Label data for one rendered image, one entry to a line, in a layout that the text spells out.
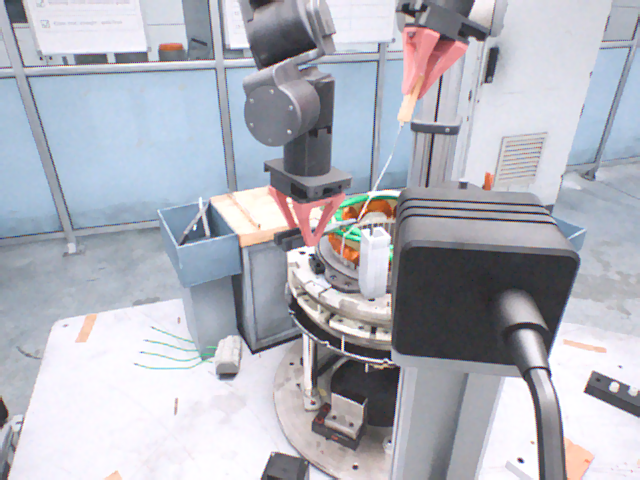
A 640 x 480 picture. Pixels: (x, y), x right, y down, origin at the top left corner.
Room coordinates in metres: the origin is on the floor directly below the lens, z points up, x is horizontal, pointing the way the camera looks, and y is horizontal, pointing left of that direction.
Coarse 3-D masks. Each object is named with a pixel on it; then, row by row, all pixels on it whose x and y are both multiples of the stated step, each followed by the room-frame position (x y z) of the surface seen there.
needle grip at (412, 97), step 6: (420, 78) 0.60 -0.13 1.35; (420, 84) 0.60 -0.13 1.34; (414, 90) 0.60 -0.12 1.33; (420, 90) 0.60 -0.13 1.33; (408, 96) 0.60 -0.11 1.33; (414, 96) 0.60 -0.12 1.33; (402, 102) 0.60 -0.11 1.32; (408, 102) 0.59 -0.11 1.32; (414, 102) 0.60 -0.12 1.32; (402, 108) 0.60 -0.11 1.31; (408, 108) 0.59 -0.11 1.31; (402, 114) 0.59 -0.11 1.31; (408, 114) 0.59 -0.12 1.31; (402, 120) 0.59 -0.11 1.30; (408, 120) 0.59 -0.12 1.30
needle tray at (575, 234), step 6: (552, 216) 0.78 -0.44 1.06; (558, 222) 0.77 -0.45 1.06; (564, 222) 0.76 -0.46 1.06; (564, 228) 0.76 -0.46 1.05; (570, 228) 0.75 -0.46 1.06; (576, 228) 0.74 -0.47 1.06; (582, 228) 0.74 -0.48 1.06; (570, 234) 0.75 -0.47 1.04; (576, 234) 0.71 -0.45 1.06; (582, 234) 0.72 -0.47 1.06; (570, 240) 0.70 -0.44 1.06; (576, 240) 0.71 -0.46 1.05; (582, 240) 0.73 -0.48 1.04; (576, 246) 0.72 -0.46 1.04
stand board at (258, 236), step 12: (240, 192) 0.90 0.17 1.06; (252, 192) 0.90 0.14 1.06; (264, 192) 0.90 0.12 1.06; (216, 204) 0.84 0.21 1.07; (228, 204) 0.84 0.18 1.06; (252, 204) 0.84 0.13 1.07; (264, 204) 0.84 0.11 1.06; (228, 216) 0.78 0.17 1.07; (240, 216) 0.78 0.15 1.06; (264, 216) 0.78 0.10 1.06; (276, 216) 0.78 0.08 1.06; (312, 216) 0.78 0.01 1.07; (240, 228) 0.73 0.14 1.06; (252, 228) 0.73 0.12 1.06; (264, 228) 0.73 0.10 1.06; (276, 228) 0.74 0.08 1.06; (288, 228) 0.75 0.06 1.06; (240, 240) 0.71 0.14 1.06; (252, 240) 0.72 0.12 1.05; (264, 240) 0.73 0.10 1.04
